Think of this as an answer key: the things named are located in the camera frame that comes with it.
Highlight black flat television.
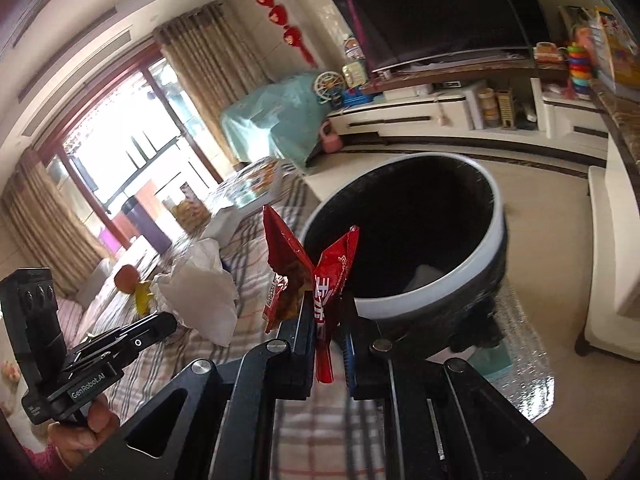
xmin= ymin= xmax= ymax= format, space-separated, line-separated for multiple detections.
xmin=326 ymin=0 xmax=554 ymax=75

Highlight yellow fruit peel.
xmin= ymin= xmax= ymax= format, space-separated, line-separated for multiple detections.
xmin=133 ymin=280 xmax=156 ymax=317

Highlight beige curtain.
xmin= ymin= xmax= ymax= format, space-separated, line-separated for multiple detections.
xmin=152 ymin=0 xmax=274 ymax=171
xmin=0 ymin=147 xmax=114 ymax=297

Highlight black bin with white rim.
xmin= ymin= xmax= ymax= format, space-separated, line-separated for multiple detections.
xmin=297 ymin=152 xmax=509 ymax=361

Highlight orange fruit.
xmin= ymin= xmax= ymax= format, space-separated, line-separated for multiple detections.
xmin=114 ymin=264 xmax=141 ymax=294

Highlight red snack wrapper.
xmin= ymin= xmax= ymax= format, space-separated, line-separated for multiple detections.
xmin=261 ymin=205 xmax=361 ymax=385

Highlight stacked round wooden containers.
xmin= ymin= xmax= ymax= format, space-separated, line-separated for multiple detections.
xmin=477 ymin=87 xmax=499 ymax=121

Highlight orange toy cash register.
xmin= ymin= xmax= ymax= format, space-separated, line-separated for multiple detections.
xmin=534 ymin=41 xmax=569 ymax=64

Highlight rainbow stacking ring toy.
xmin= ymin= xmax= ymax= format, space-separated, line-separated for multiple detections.
xmin=565 ymin=42 xmax=596 ymax=99

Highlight white tissue pack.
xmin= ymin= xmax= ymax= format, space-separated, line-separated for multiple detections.
xmin=202 ymin=205 xmax=257 ymax=241

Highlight crumpled white tissue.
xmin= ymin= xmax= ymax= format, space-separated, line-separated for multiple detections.
xmin=150 ymin=238 xmax=240 ymax=347

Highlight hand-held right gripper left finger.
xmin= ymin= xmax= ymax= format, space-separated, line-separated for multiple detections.
xmin=75 ymin=299 xmax=318 ymax=480

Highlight glass balcony door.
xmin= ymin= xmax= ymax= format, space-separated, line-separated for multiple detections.
xmin=35 ymin=42 xmax=226 ymax=252

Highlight pink kettlebell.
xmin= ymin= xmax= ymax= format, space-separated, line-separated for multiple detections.
xmin=318 ymin=121 xmax=342 ymax=154

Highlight printed cardboard box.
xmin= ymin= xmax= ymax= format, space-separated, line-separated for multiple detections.
xmin=220 ymin=156 xmax=287 ymax=211

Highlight white side cabinet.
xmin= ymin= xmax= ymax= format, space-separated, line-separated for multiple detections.
xmin=575 ymin=165 xmax=640 ymax=361

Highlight teal cloth cover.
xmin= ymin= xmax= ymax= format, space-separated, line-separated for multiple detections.
xmin=219 ymin=71 xmax=334 ymax=170

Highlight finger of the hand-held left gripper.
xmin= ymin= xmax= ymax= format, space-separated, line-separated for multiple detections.
xmin=119 ymin=311 xmax=179 ymax=334
xmin=64 ymin=329 xmax=172 ymax=374

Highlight person's left forearm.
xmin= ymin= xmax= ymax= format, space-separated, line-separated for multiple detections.
xmin=21 ymin=440 xmax=76 ymax=477

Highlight brown marble shelf top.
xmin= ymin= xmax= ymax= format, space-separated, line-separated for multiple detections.
xmin=590 ymin=82 xmax=640 ymax=211

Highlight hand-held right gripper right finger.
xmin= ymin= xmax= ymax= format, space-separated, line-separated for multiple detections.
xmin=334 ymin=295 xmax=587 ymax=480

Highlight pale picture book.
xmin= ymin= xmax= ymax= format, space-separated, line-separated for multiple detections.
xmin=559 ymin=5 xmax=596 ymax=46

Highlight flat white box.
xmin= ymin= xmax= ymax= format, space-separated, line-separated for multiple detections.
xmin=382 ymin=82 xmax=434 ymax=101

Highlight yellow snack tub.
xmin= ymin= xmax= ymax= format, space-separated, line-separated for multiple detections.
xmin=172 ymin=199 xmax=211 ymax=226

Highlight silver foil mat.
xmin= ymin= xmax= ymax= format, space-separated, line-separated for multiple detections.
xmin=430 ymin=280 xmax=557 ymax=427

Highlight red hanging knot ornament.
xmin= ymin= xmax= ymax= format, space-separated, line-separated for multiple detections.
xmin=244 ymin=0 xmax=319 ymax=69

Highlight white paper scrap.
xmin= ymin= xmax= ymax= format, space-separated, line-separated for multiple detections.
xmin=402 ymin=264 xmax=446 ymax=294

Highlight yellow picture book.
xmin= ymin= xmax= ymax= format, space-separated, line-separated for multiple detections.
xmin=592 ymin=7 xmax=640 ymax=97

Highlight white television cabinet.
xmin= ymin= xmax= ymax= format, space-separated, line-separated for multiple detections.
xmin=325 ymin=57 xmax=621 ymax=177

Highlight toy ferris wheel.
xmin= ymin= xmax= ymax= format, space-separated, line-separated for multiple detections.
xmin=313 ymin=70 xmax=346 ymax=109

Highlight person's left hand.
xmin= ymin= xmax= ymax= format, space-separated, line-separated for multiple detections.
xmin=47 ymin=392 xmax=121 ymax=466

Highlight plaid covered sofa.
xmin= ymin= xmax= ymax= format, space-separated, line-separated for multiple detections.
xmin=55 ymin=160 xmax=387 ymax=480

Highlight wooden slatted rack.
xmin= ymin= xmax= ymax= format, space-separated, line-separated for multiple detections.
xmin=495 ymin=87 xmax=519 ymax=131

